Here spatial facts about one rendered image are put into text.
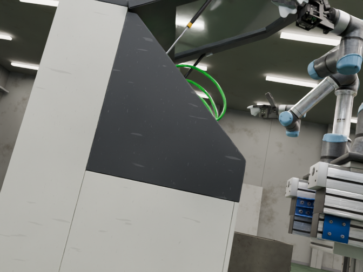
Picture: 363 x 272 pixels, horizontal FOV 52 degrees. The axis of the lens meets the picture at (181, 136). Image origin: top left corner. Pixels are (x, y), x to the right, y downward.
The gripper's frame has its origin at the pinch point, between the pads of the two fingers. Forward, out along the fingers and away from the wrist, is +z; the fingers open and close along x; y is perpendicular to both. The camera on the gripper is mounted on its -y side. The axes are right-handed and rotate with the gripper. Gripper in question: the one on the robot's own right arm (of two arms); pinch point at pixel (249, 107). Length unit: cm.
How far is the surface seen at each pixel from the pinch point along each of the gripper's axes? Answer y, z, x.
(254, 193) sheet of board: 86, 320, 865
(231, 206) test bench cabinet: 57, -37, -92
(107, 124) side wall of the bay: 32, 7, -117
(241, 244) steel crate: 114, 57, 153
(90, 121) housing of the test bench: 32, 12, -121
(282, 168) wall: -1, 264, 936
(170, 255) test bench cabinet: 76, -21, -104
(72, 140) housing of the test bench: 40, 16, -124
